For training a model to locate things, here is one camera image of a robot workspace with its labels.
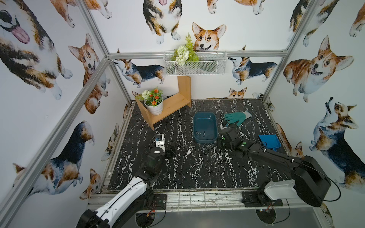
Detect teal plastic storage box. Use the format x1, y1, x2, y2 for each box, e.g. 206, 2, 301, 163
193, 112, 218, 144

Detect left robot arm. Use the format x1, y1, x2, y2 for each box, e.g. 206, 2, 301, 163
76, 146, 176, 228

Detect blue plastic dustpan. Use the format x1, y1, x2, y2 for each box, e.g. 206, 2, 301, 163
259, 135, 281, 151

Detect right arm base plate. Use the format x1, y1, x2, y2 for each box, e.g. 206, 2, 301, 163
241, 191, 283, 208

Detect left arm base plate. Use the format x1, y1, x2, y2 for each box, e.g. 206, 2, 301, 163
137, 193, 167, 211

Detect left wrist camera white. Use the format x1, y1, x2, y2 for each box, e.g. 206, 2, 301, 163
155, 134, 165, 152

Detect orange flower plant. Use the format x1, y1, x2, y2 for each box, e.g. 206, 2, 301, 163
136, 88, 163, 107

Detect wooden shelf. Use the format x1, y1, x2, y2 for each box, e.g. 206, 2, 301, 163
135, 76, 192, 131

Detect white flower pot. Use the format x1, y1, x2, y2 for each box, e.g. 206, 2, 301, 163
144, 100, 163, 116

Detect white wire basket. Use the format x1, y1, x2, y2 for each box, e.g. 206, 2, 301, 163
163, 50, 228, 76

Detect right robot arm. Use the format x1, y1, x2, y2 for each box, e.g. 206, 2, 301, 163
218, 127, 331, 207

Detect green fern white flowers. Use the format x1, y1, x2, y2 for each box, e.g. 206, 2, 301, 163
170, 33, 200, 67

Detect green work glove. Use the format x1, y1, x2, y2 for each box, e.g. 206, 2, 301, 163
224, 111, 252, 126

